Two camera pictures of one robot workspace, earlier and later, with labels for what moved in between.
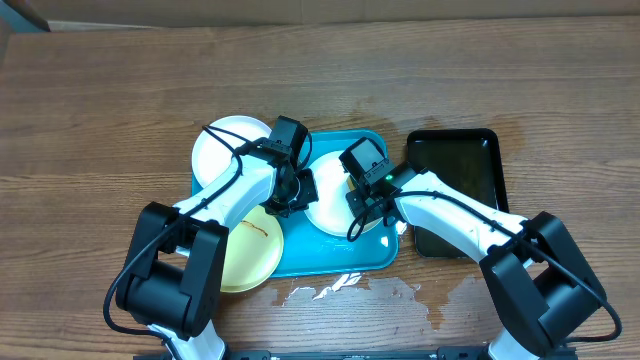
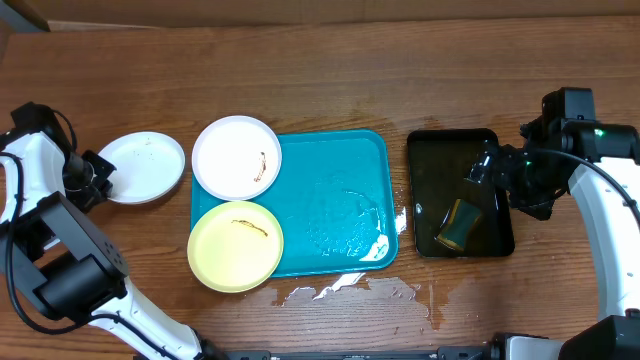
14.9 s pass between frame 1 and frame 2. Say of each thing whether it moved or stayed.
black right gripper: moved
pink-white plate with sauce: stayed
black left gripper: moved
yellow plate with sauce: stayed
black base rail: stayed
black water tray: stayed
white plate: moved
